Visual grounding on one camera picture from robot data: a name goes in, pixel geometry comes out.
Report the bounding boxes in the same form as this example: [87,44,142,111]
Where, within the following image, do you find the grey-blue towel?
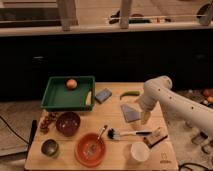
[121,104,141,123]

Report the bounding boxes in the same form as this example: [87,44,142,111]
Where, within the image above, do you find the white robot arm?
[137,76,213,137]

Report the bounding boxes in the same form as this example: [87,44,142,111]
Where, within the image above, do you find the orange bowl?
[75,133,106,168]

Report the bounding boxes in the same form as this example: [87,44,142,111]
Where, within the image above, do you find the purple bowl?
[56,112,81,137]

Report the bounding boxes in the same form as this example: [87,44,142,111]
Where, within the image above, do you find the wooden block with black strip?
[144,127,168,148]

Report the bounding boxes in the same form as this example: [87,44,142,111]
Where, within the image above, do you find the green chili pepper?
[120,91,140,100]

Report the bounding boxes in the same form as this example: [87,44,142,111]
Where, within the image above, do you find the white cup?
[130,142,150,162]

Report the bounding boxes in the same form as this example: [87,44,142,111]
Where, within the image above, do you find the black dish brush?
[107,128,151,140]

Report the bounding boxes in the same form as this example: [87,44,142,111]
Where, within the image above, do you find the metal spoon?
[87,124,109,156]

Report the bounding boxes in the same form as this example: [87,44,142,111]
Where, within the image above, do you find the blue sponge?
[95,88,112,103]

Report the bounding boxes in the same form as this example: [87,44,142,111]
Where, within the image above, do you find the yellow banana piece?
[85,91,92,106]

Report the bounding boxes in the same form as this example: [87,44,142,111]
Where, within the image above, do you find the orange fruit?
[66,79,77,90]

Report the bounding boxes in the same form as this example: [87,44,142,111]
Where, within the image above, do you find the green plastic tray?
[41,76,95,111]

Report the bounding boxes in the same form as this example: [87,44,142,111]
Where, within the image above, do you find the brown grape bunch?
[40,112,57,134]

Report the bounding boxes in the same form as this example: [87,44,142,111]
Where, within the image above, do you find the small metal cup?
[41,139,59,158]

